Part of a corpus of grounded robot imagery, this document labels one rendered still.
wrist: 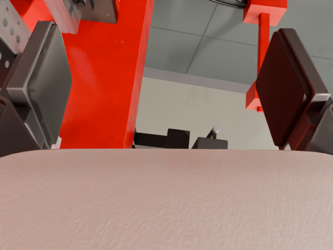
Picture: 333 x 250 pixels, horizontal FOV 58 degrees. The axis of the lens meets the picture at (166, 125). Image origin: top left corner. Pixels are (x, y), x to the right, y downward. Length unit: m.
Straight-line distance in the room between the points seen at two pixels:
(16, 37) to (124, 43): 0.52
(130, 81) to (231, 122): 2.37
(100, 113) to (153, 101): 2.20
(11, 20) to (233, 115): 2.90
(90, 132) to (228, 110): 2.49
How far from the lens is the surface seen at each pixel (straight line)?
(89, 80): 1.12
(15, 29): 0.74
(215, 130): 1.26
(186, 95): 3.33
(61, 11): 1.07
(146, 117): 3.18
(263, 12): 2.34
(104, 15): 1.19
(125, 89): 1.09
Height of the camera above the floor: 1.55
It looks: 17 degrees down
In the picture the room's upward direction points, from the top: 173 degrees counter-clockwise
